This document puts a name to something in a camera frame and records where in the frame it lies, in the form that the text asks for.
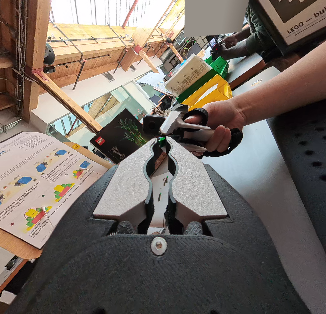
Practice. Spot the bright green toy brick piece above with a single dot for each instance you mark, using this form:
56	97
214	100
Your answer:
161	141

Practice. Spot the black box red label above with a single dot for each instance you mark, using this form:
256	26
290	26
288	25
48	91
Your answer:
171	76

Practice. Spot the printed tag sign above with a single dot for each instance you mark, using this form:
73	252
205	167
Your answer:
293	3

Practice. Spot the black spotlight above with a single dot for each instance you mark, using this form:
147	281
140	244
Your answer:
48	53

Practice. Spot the white printed sheet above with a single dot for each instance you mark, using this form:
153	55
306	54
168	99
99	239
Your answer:
152	80

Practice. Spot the black hand-held device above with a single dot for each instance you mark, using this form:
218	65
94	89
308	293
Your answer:
213	42

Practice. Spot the grey wall vent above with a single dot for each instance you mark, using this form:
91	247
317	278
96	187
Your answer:
108	76

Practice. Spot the brown wooden model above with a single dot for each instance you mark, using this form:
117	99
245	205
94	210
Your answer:
159	111

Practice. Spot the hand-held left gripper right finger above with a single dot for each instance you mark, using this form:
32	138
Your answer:
198	191

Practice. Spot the person's right hand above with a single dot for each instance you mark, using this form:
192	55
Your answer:
224	115

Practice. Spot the printed instruction sheet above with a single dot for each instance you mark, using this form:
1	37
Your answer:
38	166

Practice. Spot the silver laptop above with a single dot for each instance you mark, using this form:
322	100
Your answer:
264	74

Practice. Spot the red ceiling pipe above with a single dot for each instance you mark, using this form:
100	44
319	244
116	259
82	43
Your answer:
132	7

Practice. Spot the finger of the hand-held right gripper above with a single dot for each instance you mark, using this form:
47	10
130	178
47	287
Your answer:
172	123

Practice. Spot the green plastic bin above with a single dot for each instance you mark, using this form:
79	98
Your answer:
196	86
219	65

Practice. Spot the person's right forearm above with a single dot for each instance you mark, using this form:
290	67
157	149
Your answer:
280	90

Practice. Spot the black perforated chair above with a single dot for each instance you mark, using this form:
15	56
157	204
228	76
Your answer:
303	151

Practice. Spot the white folded leaflets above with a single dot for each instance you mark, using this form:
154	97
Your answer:
188	73

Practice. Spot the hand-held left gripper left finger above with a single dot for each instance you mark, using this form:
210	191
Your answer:
122	191

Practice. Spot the black bamboo picture box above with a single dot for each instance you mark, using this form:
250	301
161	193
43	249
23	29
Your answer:
119	138

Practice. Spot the yellow plastic bin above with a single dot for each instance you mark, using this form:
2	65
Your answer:
214	92

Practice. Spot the white wall louver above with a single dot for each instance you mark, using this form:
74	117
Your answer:
180	37

